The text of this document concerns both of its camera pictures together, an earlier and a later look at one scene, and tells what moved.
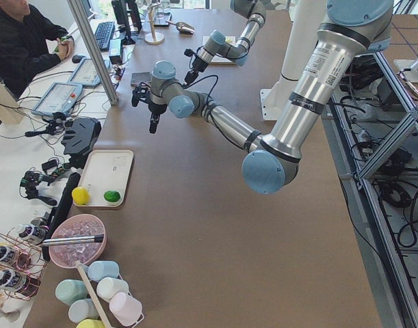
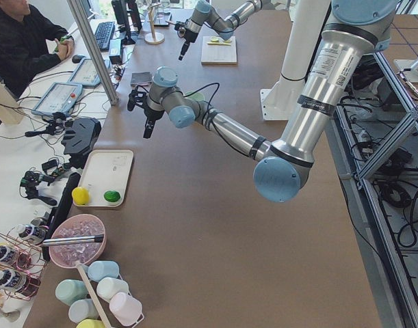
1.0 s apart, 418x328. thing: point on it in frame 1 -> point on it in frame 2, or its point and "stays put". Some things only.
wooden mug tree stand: (154, 38) stays put
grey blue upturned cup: (82, 309) stays put
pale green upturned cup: (107, 287) stays put
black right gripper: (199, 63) -> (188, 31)
